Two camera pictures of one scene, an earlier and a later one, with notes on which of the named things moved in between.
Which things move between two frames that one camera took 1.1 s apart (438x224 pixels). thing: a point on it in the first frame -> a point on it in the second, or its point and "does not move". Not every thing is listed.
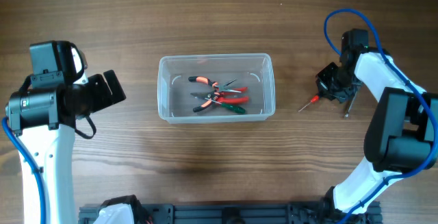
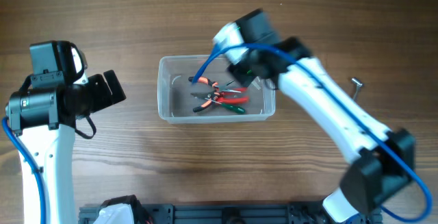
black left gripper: [105, 97] does not move
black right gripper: [321, 84] -> [243, 77]
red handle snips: [217, 96] does not move
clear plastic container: [215, 88] does not move
